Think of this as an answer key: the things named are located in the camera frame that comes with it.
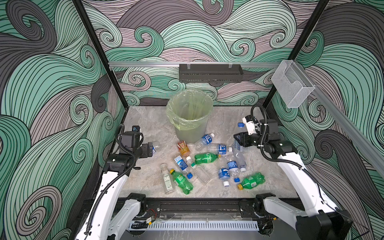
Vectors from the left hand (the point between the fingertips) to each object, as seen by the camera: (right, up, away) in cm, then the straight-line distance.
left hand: (141, 144), depth 74 cm
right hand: (+51, +5, +3) cm, 51 cm away
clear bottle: (+2, -6, +16) cm, 18 cm away
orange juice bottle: (+21, -6, +16) cm, 27 cm away
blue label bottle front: (+44, -18, +6) cm, 47 cm away
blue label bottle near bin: (+35, -1, +20) cm, 40 cm away
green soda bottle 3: (+58, -20, +4) cm, 61 cm away
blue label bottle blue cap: (+20, -13, +10) cm, 26 cm away
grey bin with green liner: (+25, +18, +30) cm, 43 cm away
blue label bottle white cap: (+44, -6, +16) cm, 47 cm away
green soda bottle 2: (+20, -21, +4) cm, 29 cm away
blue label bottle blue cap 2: (+49, -17, +9) cm, 53 cm away
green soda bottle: (+35, -10, +12) cm, 38 cm away
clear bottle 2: (+49, -3, +1) cm, 49 cm away
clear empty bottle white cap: (+31, -19, +10) cm, 38 cm away
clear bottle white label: (+13, -23, +2) cm, 26 cm away
